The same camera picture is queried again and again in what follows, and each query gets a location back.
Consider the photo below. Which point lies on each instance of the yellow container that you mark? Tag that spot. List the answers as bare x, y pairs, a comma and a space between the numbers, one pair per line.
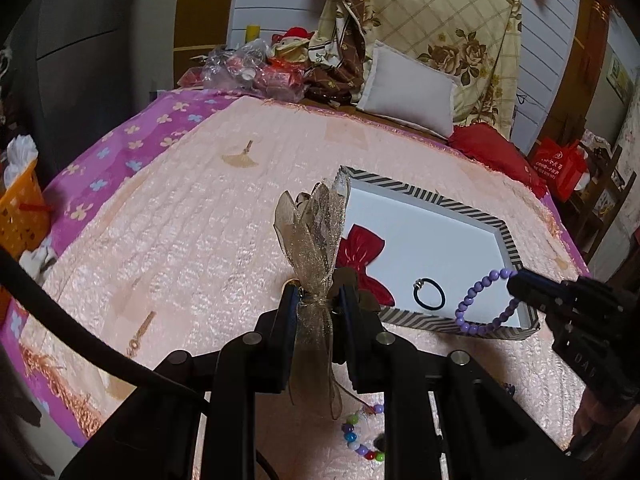
252, 34

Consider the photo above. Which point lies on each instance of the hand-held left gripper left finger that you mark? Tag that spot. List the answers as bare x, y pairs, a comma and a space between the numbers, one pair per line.
291, 310

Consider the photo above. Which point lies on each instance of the person's right hand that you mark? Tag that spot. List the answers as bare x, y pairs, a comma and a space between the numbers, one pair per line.
587, 417

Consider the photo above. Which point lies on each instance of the white crumpled cloth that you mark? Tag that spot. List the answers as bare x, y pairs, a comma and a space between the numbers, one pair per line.
37, 257

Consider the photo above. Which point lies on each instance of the gold organza leopard bow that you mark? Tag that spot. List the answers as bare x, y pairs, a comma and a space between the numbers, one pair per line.
315, 230

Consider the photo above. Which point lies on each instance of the white pillow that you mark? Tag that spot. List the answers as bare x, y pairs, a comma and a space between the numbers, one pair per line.
405, 85

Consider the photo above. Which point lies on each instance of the orange plastic basket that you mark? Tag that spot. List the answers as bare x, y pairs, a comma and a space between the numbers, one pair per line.
20, 210

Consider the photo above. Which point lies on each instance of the wall poster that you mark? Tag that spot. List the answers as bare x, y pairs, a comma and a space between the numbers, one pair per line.
620, 80

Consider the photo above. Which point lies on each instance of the grey refrigerator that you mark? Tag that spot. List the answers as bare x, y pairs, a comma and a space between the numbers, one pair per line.
75, 35

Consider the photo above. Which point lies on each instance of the white plastic bag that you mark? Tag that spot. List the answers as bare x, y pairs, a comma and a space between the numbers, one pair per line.
20, 152

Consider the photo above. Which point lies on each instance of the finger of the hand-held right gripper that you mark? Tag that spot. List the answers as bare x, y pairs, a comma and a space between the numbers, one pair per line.
547, 280
530, 295

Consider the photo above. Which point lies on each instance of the clear bag of red packets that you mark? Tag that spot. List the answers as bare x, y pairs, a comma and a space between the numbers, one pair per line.
250, 70

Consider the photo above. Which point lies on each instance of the pink quilted bedspread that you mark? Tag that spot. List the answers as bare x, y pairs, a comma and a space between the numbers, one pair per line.
175, 235

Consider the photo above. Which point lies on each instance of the purple floral bedsheet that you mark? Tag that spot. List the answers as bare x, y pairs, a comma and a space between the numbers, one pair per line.
125, 135

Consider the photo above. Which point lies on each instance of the red cushion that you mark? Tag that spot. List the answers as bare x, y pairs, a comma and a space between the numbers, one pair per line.
485, 145

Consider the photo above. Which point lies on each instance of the brown floral quilt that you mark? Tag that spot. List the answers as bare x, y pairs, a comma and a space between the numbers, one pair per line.
350, 35

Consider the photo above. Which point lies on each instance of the striped tray box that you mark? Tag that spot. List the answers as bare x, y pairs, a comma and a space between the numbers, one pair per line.
430, 230

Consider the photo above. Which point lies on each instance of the brown wooden panel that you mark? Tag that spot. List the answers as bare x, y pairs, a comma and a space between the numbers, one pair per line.
205, 5

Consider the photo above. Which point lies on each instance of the red plush toy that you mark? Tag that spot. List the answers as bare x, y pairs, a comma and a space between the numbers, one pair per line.
292, 42

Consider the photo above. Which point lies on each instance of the cream floral quilt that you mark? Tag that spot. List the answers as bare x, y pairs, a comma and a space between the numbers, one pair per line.
440, 10

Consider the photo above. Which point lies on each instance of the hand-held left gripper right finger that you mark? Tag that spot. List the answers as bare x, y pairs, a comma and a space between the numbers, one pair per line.
345, 320

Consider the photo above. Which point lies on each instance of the red shopping bag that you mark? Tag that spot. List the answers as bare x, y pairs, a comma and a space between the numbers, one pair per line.
555, 165

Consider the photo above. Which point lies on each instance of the red satin bow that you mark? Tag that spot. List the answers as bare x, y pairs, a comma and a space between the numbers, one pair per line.
362, 250

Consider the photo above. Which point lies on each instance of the wooden chair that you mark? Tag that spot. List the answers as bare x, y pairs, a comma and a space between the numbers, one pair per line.
607, 175

